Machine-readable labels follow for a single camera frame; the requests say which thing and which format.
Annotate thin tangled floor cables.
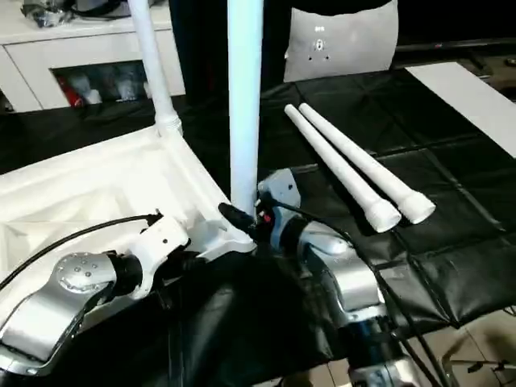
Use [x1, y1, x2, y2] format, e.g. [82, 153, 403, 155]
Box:
[435, 302, 516, 387]

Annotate grey bag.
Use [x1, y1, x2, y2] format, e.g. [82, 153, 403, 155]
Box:
[71, 0, 136, 19]

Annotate white plastic table leg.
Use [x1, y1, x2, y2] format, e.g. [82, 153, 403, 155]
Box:
[127, 0, 185, 139]
[298, 102, 437, 226]
[283, 103, 402, 235]
[227, 0, 266, 227]

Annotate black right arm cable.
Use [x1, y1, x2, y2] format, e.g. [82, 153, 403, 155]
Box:
[263, 202, 452, 387]

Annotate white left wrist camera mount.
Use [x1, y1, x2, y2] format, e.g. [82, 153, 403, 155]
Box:
[129, 213, 191, 301]

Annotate white flat board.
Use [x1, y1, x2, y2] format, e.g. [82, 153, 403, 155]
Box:
[403, 62, 516, 159]

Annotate black cabinet with yellow label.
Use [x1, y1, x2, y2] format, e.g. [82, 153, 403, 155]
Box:
[169, 0, 293, 102]

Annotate white cushion with badge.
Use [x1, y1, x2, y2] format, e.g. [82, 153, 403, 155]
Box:
[282, 0, 400, 84]

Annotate dark cable bundle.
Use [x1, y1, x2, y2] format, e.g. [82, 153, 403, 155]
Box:
[23, 0, 75, 23]

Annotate white plastic table top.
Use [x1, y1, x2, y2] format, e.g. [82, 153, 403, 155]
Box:
[0, 123, 259, 325]

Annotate black work mat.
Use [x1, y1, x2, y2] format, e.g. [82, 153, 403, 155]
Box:
[0, 69, 516, 384]

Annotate black flat television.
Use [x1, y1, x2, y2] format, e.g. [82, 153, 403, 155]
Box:
[395, 0, 516, 56]

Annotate cluster of small bottles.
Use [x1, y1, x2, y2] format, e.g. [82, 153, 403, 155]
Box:
[53, 64, 156, 107]

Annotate white cabinet with glass doors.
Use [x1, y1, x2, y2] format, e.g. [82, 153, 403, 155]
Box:
[0, 0, 188, 114]

